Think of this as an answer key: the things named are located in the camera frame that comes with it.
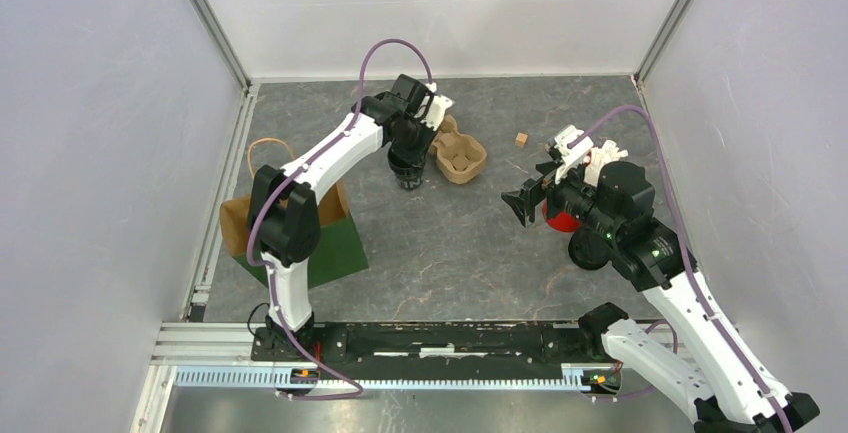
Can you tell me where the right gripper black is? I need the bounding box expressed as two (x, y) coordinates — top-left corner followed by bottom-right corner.
(501, 154), (621, 240)

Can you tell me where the black coffee cup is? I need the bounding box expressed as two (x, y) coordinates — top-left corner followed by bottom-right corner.
(387, 152), (425, 191)

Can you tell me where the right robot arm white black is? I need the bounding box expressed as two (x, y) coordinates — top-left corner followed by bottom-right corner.
(501, 161), (821, 432)

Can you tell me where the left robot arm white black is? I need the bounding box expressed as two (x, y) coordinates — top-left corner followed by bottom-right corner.
(246, 75), (454, 361)

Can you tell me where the cardboard cup carrier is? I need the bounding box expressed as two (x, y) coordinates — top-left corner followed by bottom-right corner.
(428, 114), (488, 185)

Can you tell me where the small wooden cube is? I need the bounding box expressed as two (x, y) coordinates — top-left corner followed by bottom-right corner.
(514, 132), (528, 148)

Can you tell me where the white stirrer sticks bundle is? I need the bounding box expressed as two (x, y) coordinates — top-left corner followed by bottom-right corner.
(583, 140), (629, 186)

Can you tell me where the green mat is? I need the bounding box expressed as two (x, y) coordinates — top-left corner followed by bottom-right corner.
(219, 212), (369, 289)

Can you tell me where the brown paper bag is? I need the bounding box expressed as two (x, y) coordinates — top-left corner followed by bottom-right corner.
(219, 138), (350, 259)

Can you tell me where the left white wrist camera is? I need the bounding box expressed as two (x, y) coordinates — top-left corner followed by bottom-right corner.
(418, 82), (455, 131)

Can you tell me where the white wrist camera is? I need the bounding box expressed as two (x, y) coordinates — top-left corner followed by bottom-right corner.
(546, 125), (594, 184)
(418, 82), (455, 131)

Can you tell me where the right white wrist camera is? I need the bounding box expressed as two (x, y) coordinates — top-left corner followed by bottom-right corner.
(546, 125), (594, 184)

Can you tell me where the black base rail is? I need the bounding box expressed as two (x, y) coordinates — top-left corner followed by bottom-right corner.
(250, 321), (613, 383)

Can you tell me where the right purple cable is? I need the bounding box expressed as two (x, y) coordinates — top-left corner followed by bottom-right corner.
(573, 104), (796, 433)

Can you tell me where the purple cable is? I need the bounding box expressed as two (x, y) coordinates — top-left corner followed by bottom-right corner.
(573, 104), (796, 433)
(245, 39), (435, 403)

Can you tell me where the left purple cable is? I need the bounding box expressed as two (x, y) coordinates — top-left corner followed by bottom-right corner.
(245, 39), (435, 403)

